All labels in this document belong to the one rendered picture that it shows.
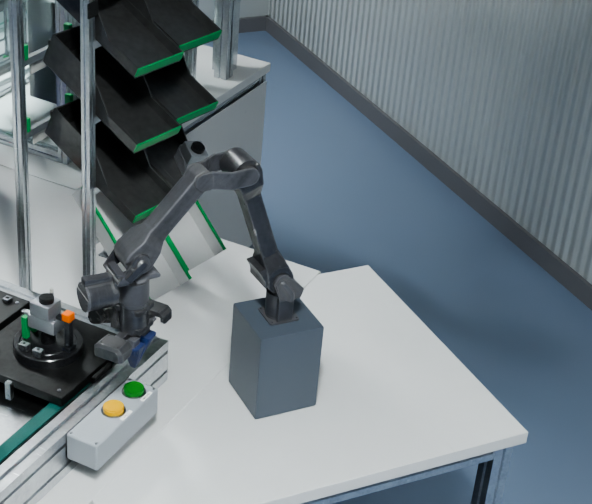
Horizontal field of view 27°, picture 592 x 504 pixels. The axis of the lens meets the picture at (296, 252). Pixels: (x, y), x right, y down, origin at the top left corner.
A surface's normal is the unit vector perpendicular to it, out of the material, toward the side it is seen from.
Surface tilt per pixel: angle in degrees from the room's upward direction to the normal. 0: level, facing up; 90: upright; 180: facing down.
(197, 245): 45
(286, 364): 90
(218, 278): 0
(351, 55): 90
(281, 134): 0
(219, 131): 90
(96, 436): 0
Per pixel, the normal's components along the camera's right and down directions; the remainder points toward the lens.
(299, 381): 0.43, 0.49
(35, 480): 0.89, 0.29
